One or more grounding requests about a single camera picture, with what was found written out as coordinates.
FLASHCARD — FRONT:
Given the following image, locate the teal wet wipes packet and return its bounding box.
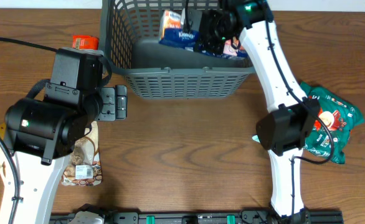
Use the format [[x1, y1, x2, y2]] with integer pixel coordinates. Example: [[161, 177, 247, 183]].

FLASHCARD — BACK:
[[252, 135, 260, 142]]

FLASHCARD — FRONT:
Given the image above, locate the beige cookie bag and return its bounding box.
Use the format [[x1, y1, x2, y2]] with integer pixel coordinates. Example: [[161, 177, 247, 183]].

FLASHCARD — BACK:
[[0, 123, 6, 139], [60, 121, 103, 186]]

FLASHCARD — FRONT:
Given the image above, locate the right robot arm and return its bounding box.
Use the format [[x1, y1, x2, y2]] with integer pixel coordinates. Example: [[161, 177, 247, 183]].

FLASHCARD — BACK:
[[186, 1, 320, 223]]

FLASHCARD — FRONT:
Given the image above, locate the black mounting rail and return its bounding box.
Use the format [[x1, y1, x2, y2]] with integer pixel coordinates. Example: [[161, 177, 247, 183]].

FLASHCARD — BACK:
[[48, 203, 344, 224]]

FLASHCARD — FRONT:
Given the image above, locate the orange spaghetti packet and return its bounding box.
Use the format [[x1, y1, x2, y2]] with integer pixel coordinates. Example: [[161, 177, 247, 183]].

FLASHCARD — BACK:
[[72, 35, 99, 50]]

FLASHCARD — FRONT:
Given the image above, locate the green Nescafe bag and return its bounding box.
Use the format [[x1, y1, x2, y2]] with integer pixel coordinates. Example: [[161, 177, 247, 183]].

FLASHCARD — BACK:
[[300, 82, 365, 164]]

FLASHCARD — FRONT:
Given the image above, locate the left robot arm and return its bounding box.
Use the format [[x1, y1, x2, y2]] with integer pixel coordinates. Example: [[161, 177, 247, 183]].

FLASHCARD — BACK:
[[0, 48, 127, 223]]

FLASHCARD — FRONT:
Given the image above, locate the Kleenex tissue multipack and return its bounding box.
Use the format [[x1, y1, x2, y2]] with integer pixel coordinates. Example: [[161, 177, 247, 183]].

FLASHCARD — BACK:
[[159, 10, 248, 60]]

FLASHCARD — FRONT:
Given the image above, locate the grey plastic basket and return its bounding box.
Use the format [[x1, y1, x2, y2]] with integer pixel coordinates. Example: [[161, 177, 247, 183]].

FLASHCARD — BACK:
[[99, 0, 255, 99]]

